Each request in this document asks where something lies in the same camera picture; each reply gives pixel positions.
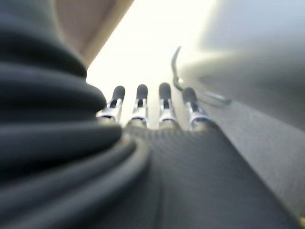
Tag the silver left robot leg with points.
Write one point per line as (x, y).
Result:
(250, 47)

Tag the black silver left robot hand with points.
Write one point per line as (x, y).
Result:
(195, 181)

